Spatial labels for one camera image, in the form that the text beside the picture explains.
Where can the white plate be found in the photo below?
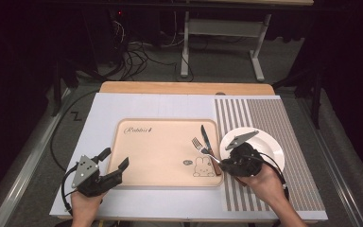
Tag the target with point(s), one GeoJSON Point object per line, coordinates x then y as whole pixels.
{"type": "Point", "coordinates": [271, 146]}

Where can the pink rabbit print tray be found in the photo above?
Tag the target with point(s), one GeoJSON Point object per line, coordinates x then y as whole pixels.
{"type": "Point", "coordinates": [157, 154]}

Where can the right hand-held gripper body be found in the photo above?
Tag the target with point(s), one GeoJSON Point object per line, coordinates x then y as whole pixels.
{"type": "Point", "coordinates": [244, 157]}

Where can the black stand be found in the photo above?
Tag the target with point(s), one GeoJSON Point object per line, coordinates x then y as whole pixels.
{"type": "Point", "coordinates": [58, 85]}
{"type": "Point", "coordinates": [315, 94]}

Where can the person's left hand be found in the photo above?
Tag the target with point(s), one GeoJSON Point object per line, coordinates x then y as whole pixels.
{"type": "Point", "coordinates": [83, 208]}

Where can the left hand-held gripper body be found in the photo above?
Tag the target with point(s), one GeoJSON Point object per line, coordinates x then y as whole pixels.
{"type": "Point", "coordinates": [85, 171]}

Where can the metal floor rail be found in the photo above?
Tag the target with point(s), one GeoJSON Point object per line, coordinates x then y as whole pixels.
{"type": "Point", "coordinates": [28, 164]}
{"type": "Point", "coordinates": [337, 176]}

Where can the person's right hand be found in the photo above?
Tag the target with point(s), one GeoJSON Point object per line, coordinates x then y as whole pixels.
{"type": "Point", "coordinates": [264, 184]}

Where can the white metal stand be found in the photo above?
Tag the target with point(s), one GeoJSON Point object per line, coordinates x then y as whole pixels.
{"type": "Point", "coordinates": [227, 27]}

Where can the grey striped placemat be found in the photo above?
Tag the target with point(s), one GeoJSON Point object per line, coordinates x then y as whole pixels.
{"type": "Point", "coordinates": [296, 126]}

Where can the white board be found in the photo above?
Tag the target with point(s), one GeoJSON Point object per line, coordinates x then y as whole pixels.
{"type": "Point", "coordinates": [138, 105]}

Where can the dark table grommet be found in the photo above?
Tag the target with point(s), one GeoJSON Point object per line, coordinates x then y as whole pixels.
{"type": "Point", "coordinates": [220, 93]}

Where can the wooden table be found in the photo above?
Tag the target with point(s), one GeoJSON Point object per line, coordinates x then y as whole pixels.
{"type": "Point", "coordinates": [186, 87]}

